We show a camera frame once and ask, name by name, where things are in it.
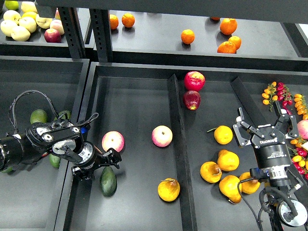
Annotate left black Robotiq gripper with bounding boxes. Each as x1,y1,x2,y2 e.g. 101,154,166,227
71,141,122,180

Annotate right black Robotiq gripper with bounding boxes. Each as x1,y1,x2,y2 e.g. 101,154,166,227
232,101,299,170

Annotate dark green avocado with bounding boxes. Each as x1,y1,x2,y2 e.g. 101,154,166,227
99,167,117,197

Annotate yellow pear with brown top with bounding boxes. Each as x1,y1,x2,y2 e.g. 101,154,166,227
157,178,180,202

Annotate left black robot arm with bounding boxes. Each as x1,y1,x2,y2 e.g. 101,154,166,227
0,90,122,180

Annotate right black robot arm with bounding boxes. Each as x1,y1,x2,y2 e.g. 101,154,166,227
232,101,308,231

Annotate yellow pear with stem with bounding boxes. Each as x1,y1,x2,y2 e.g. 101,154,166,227
207,125,233,145

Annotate green avocado lower right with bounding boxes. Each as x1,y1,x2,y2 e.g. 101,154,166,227
49,154,61,168

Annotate yellow pear middle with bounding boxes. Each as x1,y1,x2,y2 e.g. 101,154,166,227
217,149,240,172

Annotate green avocado upper right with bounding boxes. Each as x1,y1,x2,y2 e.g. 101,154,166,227
54,110,71,120

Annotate yellow pear right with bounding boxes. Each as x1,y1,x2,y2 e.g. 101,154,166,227
239,172,260,194

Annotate yellow pear bottom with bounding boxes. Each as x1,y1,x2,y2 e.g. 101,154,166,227
219,175,242,204

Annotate yellow pear curled stem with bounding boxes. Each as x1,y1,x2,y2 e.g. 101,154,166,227
200,161,222,183

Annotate round green avocado top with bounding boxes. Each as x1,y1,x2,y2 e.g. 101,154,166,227
30,109,48,124

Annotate green avocado far left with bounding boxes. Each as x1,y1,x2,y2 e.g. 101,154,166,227
1,167,13,173

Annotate pink apple left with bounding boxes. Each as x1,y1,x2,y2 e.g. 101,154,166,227
102,131,125,152

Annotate pink apple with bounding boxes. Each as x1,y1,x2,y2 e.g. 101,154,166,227
152,125,173,147
102,131,125,152

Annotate red chili pepper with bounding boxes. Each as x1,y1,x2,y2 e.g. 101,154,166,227
282,100,293,115

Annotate orange cherry tomato bunch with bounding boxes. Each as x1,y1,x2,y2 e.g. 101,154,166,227
261,81,278,111

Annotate pink peach right edge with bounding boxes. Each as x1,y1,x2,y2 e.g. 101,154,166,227
297,119,308,140

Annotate red cherry tomato bunch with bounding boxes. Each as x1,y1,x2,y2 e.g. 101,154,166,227
276,82,293,107

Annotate mixed cherry tomatoes lower right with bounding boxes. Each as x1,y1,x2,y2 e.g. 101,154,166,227
288,138,308,180

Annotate black tray divider right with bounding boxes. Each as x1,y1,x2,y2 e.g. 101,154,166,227
231,77,308,193

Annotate pink apple centre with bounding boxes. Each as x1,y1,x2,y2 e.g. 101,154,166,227
152,125,173,147

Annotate black left tray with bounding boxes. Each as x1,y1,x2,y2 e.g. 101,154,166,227
0,56,89,231

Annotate black tray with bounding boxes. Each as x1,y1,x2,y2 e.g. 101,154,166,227
63,63,308,231
0,56,89,231

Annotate dark red apple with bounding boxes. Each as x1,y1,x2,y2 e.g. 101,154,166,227
183,90,201,111

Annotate black centre tray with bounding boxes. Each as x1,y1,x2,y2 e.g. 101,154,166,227
63,63,308,231

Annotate bright red apple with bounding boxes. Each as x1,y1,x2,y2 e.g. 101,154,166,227
184,71,205,92

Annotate orange front right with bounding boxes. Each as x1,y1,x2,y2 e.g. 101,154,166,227
217,41,237,54

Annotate orange small right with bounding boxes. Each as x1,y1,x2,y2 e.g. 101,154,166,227
228,36,242,50

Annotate large orange right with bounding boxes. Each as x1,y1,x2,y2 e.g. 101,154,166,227
220,18,238,36

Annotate orange centre shelf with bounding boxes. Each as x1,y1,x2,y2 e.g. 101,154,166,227
180,29,195,45

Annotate red apple on shelf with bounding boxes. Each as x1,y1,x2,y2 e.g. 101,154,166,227
44,28,62,43

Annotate orange top left cut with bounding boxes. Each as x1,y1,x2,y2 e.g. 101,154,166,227
109,14,119,30

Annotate pink peach on shelf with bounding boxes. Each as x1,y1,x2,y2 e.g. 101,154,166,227
50,19,64,36

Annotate orange tomato string right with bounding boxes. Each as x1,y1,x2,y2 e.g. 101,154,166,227
293,93,308,120

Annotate black shelf post right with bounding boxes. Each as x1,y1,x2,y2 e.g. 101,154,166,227
90,9,113,63

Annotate black shelf post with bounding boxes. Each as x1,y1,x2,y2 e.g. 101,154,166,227
58,7,86,59
90,9,113,63

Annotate black shelf post left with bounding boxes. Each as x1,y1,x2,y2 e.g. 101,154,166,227
58,7,86,59

